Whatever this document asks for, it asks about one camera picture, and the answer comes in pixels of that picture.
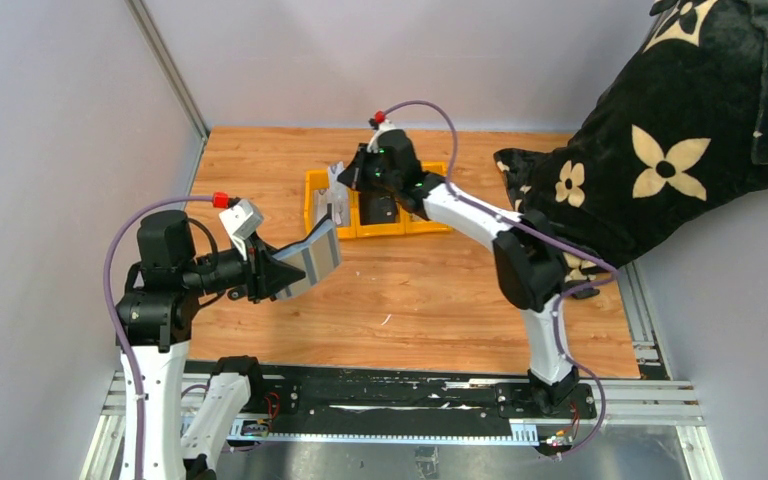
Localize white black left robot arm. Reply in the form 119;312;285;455
108;203;340;479

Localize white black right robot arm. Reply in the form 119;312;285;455
337;129;580;414

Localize silver cards in bin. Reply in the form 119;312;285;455
312;162;351;227

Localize yellow bin with cards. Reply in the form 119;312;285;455
304;162;357;240

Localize black card holders in bin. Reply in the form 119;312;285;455
358;193;400;226

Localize yellow bin right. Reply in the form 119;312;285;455
399;161;456;235

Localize yellow bin with holders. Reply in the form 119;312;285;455
350;192;406;239

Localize black plush flower blanket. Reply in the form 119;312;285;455
494;1;768;281

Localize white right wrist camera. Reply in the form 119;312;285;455
366;110;397;153

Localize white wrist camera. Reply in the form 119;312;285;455
219;199;264;260
366;110;397;153

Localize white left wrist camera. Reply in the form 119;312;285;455
219;199;264;260

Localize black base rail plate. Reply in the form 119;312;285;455
185;360;599;440

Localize aluminium corner frame post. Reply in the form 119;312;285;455
125;0;210;143

